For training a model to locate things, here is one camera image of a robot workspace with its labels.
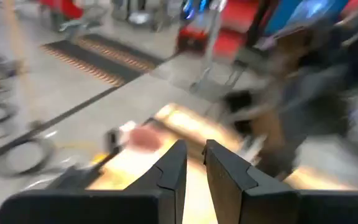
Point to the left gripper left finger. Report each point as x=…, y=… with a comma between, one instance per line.
x=166, y=186

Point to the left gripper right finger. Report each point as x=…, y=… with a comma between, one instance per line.
x=228, y=193

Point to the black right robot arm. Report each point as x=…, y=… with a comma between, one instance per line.
x=315, y=118

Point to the white mug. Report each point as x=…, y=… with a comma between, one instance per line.
x=145, y=138

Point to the black mat with orange stripes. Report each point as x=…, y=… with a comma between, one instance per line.
x=104, y=59

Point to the red cart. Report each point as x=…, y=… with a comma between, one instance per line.
x=197, y=37

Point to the blue panel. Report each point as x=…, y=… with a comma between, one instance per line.
x=306, y=12

